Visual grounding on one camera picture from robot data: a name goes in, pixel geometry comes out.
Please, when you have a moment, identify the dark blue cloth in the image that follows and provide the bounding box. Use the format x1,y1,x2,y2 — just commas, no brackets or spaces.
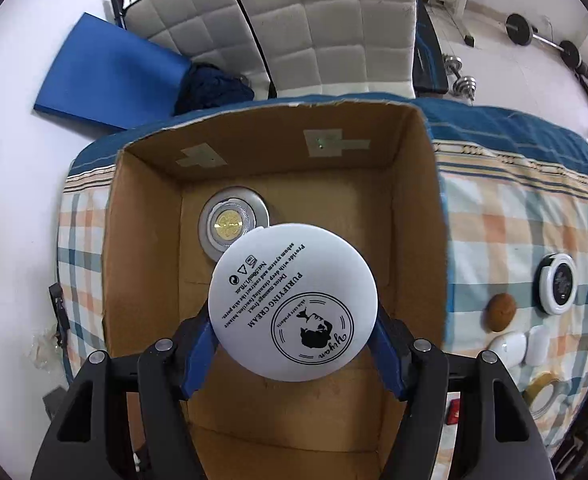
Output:
174,62,255,116

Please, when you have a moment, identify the plaid bed sheet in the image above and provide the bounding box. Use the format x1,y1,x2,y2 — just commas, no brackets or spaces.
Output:
56,95,588,480

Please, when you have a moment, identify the black barbell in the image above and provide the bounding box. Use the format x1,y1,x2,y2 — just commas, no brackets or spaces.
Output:
505,12,582,68

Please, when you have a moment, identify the blue foam mat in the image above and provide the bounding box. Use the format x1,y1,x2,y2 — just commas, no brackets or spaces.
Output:
34,12,192,131

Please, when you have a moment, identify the black weight bench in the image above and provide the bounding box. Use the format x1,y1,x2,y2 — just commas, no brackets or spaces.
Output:
413,10,450,96

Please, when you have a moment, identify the black bracket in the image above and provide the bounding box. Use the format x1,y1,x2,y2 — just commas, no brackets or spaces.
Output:
49,282,71,347

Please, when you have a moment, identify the cardboard box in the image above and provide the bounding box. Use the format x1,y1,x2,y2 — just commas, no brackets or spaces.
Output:
101,100,450,480

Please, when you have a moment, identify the white round compact black centre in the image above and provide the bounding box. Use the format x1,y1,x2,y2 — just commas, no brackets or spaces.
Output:
534,254,580,316

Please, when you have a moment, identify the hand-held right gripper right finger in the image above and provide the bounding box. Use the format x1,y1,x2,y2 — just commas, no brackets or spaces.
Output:
369,305,557,480

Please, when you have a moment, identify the brown walnut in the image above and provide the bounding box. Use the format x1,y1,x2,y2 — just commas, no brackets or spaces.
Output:
485,294,517,333

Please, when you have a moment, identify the silver tin gold lid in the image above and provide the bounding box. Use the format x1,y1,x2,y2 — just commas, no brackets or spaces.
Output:
197,186,272,263

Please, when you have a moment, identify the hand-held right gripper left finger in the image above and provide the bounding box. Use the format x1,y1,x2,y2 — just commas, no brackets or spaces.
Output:
30,302,225,480

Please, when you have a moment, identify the white rounded case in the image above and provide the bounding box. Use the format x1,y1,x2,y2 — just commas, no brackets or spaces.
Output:
524,325,552,365

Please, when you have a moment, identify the white earbuds case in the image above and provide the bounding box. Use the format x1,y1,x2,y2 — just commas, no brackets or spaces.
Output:
489,332,529,367

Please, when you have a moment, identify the black strap with handle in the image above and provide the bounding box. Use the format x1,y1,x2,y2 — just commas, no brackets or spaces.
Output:
109,0,130,31

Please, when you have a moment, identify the white cream jar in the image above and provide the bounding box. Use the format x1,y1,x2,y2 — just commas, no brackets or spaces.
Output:
209,222,379,381

